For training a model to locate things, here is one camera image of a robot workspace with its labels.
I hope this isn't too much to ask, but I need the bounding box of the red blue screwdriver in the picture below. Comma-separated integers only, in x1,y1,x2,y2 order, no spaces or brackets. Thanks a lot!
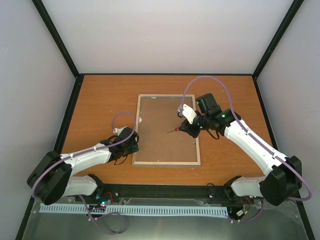
167,127,180,134

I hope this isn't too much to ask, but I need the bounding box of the blue picture frame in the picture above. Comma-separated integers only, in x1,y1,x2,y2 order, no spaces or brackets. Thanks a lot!
131,93,201,167

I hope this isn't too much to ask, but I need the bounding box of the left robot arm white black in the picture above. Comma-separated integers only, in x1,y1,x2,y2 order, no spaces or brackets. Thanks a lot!
26,126,140,205

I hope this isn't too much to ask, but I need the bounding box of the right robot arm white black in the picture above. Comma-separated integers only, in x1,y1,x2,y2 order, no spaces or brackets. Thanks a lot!
177,93,302,206

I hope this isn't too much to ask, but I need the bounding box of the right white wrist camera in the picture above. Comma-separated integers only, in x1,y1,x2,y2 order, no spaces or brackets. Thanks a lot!
177,104,197,124

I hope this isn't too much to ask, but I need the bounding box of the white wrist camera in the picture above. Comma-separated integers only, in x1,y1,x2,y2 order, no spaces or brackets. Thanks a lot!
112,126,126,136
177,104,197,124

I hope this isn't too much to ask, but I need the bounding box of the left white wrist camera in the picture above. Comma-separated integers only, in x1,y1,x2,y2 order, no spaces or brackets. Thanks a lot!
112,126,126,136

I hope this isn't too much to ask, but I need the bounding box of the black mounting rail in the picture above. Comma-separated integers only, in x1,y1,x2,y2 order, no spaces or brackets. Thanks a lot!
83,183,254,206

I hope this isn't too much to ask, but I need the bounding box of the light blue slotted cable duct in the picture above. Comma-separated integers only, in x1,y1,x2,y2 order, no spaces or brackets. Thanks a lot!
38,203,228,218

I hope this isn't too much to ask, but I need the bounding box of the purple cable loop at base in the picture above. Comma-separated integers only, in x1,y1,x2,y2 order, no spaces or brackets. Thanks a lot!
84,194,129,234

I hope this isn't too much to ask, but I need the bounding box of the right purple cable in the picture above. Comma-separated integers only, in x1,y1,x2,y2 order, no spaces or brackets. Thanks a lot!
178,75,313,223

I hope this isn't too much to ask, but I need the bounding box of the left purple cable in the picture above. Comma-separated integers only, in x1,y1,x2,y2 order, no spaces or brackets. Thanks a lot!
31,111,137,201

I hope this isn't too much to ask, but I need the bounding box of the black enclosure frame post right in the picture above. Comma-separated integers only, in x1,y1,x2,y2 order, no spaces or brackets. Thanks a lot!
252,0,304,82

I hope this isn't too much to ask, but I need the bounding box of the black enclosure frame post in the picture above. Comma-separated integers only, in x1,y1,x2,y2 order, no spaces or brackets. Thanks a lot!
31,0,80,80
252,0,304,82

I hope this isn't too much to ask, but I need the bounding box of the black enclosure frame post left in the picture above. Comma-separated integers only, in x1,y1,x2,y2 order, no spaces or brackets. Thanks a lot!
31,0,80,80

